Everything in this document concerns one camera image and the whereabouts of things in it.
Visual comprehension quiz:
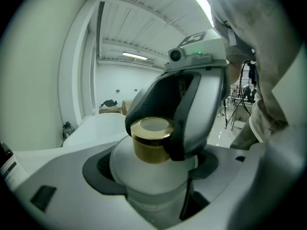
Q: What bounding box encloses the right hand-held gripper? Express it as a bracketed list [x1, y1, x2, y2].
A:
[124, 29, 231, 162]

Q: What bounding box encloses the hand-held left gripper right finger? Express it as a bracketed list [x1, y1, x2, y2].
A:
[179, 125, 306, 230]

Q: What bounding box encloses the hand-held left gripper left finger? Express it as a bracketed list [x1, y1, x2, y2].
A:
[13, 144, 144, 230]

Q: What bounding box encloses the white sink counter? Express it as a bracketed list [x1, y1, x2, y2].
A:
[12, 142, 116, 177]

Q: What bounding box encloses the dark bottle with white label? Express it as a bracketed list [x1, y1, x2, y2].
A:
[0, 140, 30, 192]

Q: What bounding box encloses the brown cardboard box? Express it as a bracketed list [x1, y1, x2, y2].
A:
[121, 99, 134, 116]

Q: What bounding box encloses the box with dark cloth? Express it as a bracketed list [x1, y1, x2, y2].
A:
[99, 99, 121, 115]

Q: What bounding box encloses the long ceiling light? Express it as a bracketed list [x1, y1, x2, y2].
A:
[122, 51, 148, 58]
[186, 0, 215, 29]

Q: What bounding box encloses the white bathtub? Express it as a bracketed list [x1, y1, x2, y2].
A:
[61, 113, 128, 149]

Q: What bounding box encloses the person's torso in white shirt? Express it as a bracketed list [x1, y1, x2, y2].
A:
[211, 0, 307, 150]

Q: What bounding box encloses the black cable bundle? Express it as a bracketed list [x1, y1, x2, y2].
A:
[224, 60, 255, 130]

